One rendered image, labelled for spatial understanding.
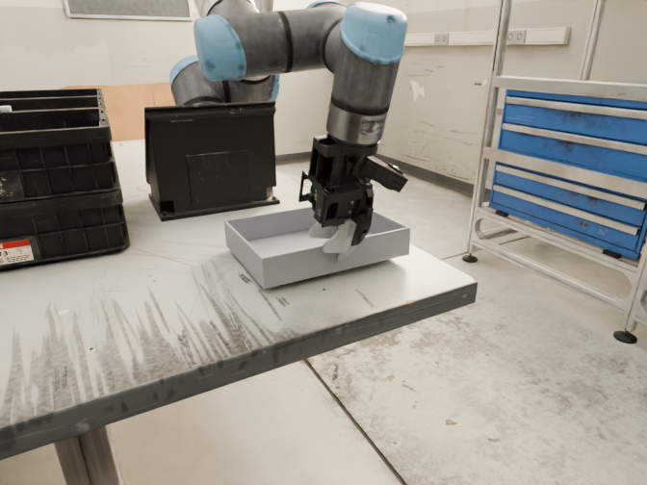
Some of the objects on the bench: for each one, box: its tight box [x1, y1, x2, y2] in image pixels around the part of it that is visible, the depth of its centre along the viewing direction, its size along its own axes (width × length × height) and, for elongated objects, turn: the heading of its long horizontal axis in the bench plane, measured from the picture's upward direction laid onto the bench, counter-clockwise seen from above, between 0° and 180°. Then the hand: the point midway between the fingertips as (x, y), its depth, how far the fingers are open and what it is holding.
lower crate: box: [0, 159, 130, 271], centre depth 86 cm, size 40×30×12 cm
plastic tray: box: [224, 206, 410, 289], centre depth 81 cm, size 27×20×5 cm
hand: (341, 250), depth 73 cm, fingers closed, pressing on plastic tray
